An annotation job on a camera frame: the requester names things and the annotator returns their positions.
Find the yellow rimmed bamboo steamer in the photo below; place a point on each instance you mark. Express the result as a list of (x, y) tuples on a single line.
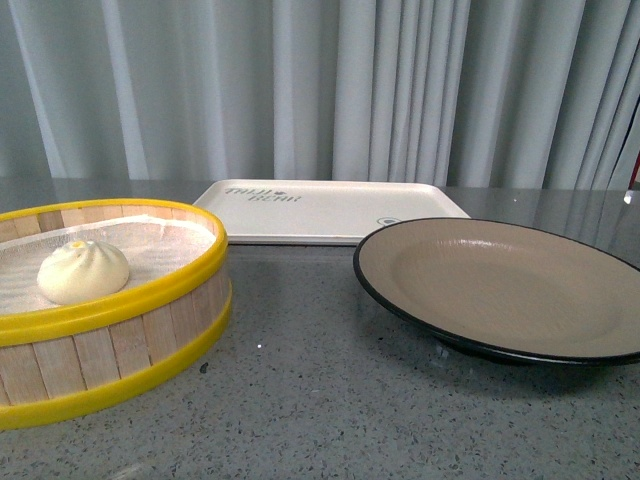
[(71, 360)]

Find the beige plate with black rim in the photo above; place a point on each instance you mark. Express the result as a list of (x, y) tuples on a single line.
[(505, 292)]

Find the grey curtain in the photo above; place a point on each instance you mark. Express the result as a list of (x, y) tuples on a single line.
[(524, 94)]

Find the white rectangular tray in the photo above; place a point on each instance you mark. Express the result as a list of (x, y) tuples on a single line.
[(305, 212)]

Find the red post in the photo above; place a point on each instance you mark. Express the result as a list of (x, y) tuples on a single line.
[(634, 183)]

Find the white steamed bun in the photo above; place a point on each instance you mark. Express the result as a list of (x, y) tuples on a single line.
[(81, 270)]

